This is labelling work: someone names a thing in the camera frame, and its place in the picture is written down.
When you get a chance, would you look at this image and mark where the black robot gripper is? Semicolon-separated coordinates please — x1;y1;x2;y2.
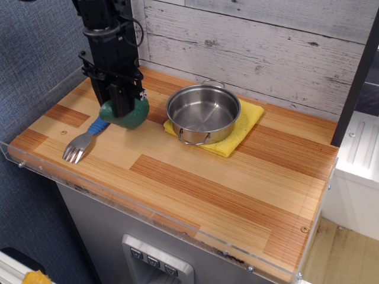
79;31;146;118

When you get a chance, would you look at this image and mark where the toy avocado half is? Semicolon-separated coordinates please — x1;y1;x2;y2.
99;98;150;130

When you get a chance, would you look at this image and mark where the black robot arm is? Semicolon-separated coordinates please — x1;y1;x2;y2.
73;1;145;118

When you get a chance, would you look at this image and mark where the silver metal pan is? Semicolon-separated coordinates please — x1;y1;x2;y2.
166;79;242;146

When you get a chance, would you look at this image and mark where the yellow folded cloth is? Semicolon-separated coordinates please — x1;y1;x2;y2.
163;98;264;157

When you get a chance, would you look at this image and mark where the grey toy fridge cabinet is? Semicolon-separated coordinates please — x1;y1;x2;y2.
58;184;307;283

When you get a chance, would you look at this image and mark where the clear acrylic table guard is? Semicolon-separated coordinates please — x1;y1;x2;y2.
5;63;338;283

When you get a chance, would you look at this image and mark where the yellow object at corner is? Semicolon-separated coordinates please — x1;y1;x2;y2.
21;270;53;284

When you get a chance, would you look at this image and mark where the white ridged side counter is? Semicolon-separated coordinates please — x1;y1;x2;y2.
322;111;378;240

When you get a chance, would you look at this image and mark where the black left vertical post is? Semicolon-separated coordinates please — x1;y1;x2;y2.
118;1;139;67

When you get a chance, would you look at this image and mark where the black vertical post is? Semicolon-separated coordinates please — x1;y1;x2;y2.
330;11;378;147
118;1;139;67

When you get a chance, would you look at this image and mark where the blue handled metal fork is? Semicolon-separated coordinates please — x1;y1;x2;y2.
62;117;109;164

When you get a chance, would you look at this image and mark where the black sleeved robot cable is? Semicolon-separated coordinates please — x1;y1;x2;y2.
120;14;145;48

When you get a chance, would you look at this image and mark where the black right vertical post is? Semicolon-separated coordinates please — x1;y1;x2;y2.
330;11;378;147

